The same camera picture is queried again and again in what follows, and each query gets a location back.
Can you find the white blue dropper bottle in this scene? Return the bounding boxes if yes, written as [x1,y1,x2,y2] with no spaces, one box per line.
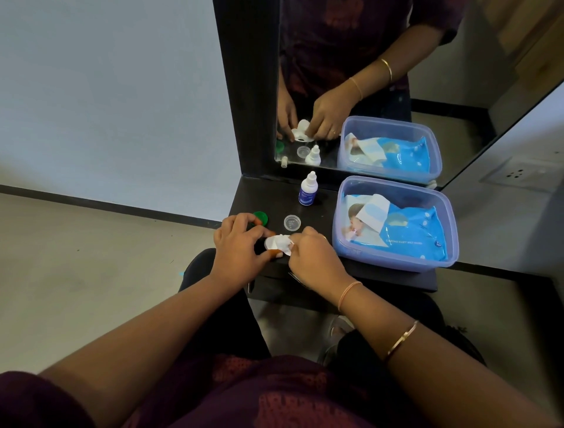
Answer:
[298,171,319,207]

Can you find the person's left hand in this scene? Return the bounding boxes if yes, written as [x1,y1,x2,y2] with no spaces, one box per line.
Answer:
[211,213,283,290]

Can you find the clear blue plastic container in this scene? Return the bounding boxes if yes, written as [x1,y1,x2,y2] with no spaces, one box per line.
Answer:
[332,175,460,273]

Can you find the gold bangle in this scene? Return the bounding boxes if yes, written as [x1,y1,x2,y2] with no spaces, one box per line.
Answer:
[382,320,419,363]

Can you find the black framed mirror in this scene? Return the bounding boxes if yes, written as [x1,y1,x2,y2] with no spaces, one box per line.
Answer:
[212,0,564,191]

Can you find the white contact lens case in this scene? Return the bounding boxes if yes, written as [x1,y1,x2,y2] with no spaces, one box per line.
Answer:
[264,234,294,257]

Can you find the person's right hand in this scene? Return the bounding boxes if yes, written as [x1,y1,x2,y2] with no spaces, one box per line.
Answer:
[288,226,354,301]

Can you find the maroon patterned dress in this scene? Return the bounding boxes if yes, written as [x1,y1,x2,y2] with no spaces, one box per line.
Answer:
[0,352,424,428]

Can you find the thin orange thread bracelet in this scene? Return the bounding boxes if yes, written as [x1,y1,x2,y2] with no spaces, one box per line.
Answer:
[337,280,363,313]

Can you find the grey sandal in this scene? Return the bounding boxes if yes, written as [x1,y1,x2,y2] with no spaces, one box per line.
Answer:
[321,315,356,367]

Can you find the black trousers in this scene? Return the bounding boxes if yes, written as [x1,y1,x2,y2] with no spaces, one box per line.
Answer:
[178,248,487,397]

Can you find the blue wet wipes packet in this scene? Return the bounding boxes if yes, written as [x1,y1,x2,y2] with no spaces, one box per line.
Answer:
[343,193,449,262]

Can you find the white wall socket plate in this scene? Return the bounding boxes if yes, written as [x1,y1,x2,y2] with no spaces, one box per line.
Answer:
[479,156,564,194]

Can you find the person's right forearm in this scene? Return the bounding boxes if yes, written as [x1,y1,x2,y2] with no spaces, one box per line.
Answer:
[336,282,564,428]

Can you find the person's left forearm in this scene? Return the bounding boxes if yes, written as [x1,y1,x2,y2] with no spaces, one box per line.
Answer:
[39,274,248,428]

